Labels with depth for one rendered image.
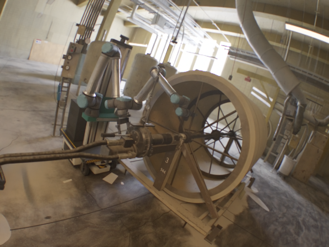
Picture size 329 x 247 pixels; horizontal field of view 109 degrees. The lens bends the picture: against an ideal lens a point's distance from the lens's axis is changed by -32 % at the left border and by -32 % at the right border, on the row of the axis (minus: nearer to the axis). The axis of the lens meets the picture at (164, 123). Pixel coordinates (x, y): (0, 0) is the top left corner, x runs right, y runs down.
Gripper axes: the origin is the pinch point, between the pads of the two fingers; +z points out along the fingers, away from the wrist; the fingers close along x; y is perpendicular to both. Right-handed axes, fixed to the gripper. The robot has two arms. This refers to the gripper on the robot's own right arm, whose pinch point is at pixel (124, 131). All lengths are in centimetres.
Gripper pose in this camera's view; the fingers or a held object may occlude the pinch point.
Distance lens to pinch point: 173.9
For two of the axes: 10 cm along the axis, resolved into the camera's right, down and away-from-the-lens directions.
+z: 0.8, 9.8, 1.5
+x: -4.8, 1.7, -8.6
